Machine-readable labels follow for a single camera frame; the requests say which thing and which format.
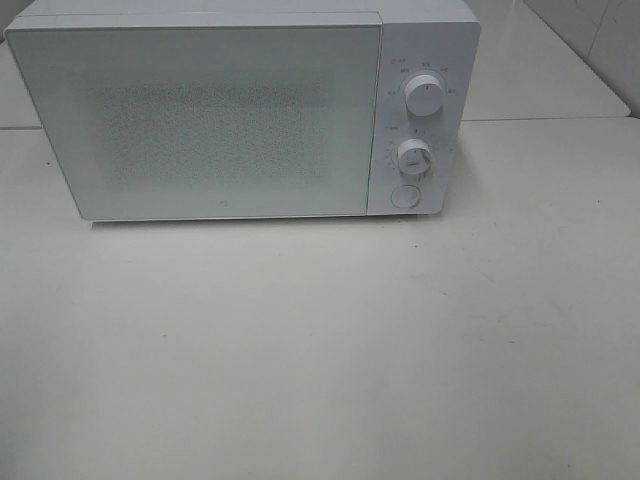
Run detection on white microwave door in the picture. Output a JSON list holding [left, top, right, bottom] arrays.
[[8, 26, 381, 221]]

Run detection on round white door button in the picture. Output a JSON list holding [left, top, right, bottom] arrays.
[[390, 185, 421, 209]]

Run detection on white microwave oven body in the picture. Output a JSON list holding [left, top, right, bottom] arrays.
[[5, 1, 481, 222]]

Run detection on white microwave knob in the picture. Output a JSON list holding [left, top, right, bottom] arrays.
[[404, 73, 444, 117], [397, 139, 432, 176]]

